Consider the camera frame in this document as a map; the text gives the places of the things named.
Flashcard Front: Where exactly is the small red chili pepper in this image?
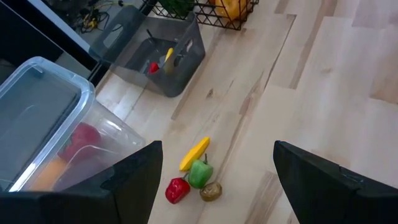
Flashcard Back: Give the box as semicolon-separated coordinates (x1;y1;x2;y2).
147;61;160;75

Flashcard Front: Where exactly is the green orange mango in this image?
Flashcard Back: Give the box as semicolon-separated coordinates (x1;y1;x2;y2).
29;157;68;191

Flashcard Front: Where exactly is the black wire basket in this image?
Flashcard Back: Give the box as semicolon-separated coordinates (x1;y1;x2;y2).
141;0;261;31

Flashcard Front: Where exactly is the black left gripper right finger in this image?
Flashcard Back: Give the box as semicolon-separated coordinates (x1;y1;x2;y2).
273;140;398;224

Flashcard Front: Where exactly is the yellow banana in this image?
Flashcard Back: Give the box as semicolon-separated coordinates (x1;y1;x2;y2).
163;47;177;75

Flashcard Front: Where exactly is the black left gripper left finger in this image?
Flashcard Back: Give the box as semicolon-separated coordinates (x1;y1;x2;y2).
0;141;164;224

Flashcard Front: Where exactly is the large green bell pepper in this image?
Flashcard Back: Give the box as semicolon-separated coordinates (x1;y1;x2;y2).
158;0;195;15

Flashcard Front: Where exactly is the yellow power plug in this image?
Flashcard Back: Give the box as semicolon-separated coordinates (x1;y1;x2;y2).
79;17;100;30

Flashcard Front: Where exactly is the small yellow chili pepper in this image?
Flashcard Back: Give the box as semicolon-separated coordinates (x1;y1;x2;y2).
179;136;211;172

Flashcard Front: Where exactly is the black table frame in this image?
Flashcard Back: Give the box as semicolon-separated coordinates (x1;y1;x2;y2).
0;0;156;88

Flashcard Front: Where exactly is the grey plastic basket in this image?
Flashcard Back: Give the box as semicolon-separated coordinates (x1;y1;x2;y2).
88;5;206;98

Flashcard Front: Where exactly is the clear plastic bin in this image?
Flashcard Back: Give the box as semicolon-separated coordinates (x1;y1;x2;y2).
0;56;146;193

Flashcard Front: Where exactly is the small red bell pepper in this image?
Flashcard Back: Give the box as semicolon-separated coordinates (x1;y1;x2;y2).
165;177;191;205

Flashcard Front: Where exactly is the small green bell pepper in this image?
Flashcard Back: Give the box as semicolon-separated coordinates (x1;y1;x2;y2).
188;154;215;190

